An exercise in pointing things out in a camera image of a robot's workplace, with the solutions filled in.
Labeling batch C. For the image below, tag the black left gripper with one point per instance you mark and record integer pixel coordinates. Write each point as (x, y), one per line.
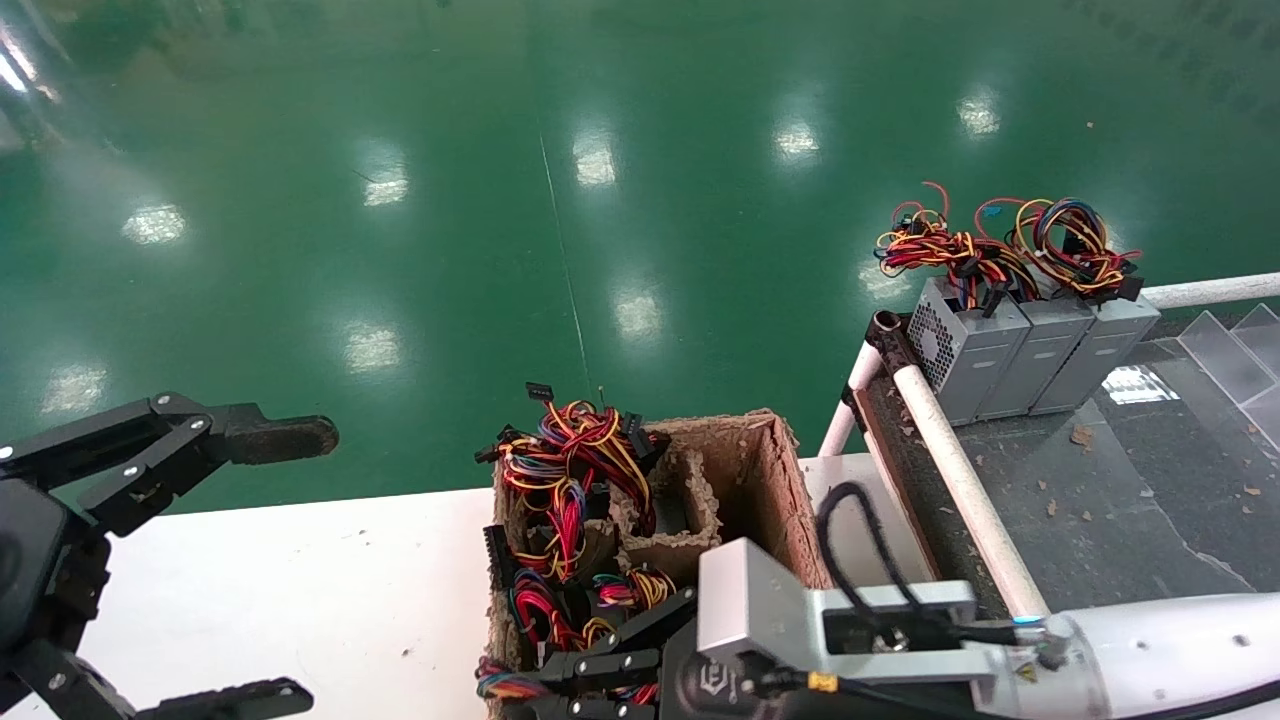
(35, 570)

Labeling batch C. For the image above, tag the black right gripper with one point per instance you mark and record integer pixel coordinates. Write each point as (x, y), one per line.
(715, 690)

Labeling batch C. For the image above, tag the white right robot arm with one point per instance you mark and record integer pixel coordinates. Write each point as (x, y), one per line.
(1150, 650)

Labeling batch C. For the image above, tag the torn cardboard divider insert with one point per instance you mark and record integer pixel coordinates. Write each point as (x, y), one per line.
(665, 545)

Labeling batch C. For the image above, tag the worn brown cardboard box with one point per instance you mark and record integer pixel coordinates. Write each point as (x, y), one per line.
(775, 500)

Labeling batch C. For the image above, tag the silver power supply unit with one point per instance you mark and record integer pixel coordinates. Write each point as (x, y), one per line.
(1040, 365)
(1095, 355)
(985, 365)

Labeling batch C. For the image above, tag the clear acrylic divider tray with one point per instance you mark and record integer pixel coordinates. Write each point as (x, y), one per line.
(1225, 355)

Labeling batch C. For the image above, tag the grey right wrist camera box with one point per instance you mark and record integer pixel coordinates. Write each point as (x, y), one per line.
(755, 600)

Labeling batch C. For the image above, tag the white pipe rack frame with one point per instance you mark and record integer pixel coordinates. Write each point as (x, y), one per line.
(961, 470)

